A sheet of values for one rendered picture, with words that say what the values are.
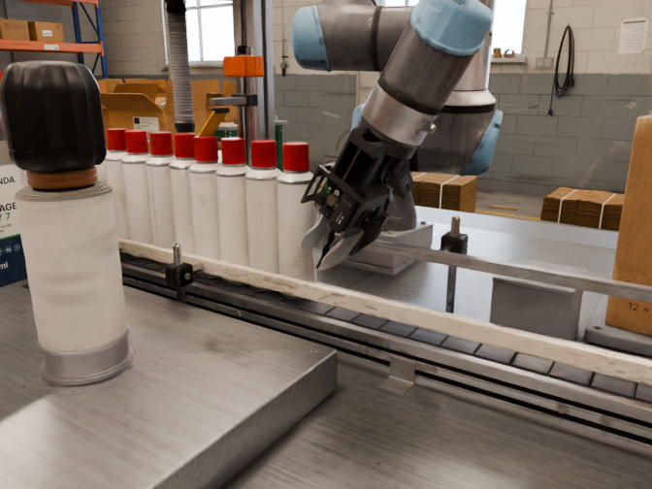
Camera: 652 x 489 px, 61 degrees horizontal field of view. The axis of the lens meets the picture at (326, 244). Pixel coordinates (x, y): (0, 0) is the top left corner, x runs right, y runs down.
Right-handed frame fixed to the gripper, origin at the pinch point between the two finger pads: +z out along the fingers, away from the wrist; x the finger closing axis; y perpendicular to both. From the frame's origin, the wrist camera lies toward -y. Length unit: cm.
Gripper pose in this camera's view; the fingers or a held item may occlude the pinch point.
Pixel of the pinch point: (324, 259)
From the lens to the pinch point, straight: 73.5
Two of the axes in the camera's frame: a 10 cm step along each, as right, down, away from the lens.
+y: -5.4, 2.4, -8.0
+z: -4.2, 7.5, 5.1
